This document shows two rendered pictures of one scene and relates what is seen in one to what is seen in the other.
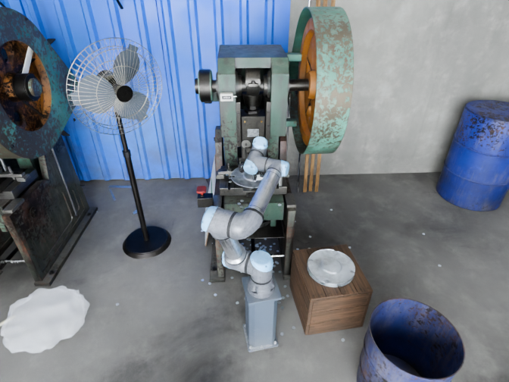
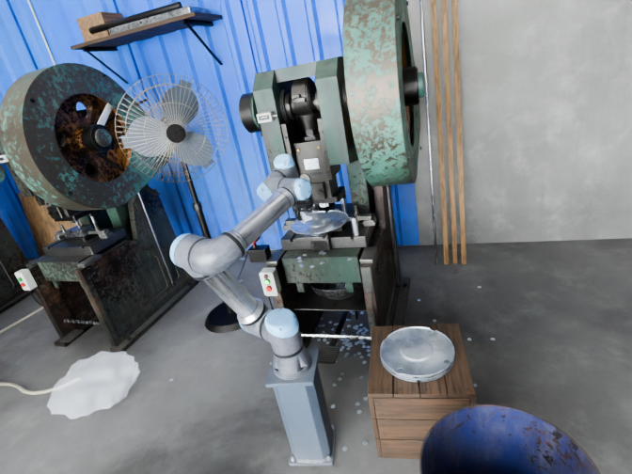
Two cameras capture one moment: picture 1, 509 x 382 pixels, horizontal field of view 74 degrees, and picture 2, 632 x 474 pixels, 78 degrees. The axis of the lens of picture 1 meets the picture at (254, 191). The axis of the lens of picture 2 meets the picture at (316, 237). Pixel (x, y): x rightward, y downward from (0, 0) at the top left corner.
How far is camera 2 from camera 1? 0.86 m
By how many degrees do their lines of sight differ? 24
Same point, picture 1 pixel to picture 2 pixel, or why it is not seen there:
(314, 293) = (376, 387)
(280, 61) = (327, 62)
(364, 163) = (546, 225)
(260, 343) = (304, 455)
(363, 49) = (515, 59)
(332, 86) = (367, 70)
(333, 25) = not seen: outside the picture
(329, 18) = not seen: outside the picture
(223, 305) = not seen: hidden behind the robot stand
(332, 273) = (413, 361)
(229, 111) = (274, 135)
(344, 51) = (381, 19)
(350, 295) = (434, 398)
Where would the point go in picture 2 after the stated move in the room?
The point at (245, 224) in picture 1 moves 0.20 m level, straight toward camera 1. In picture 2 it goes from (206, 251) to (164, 288)
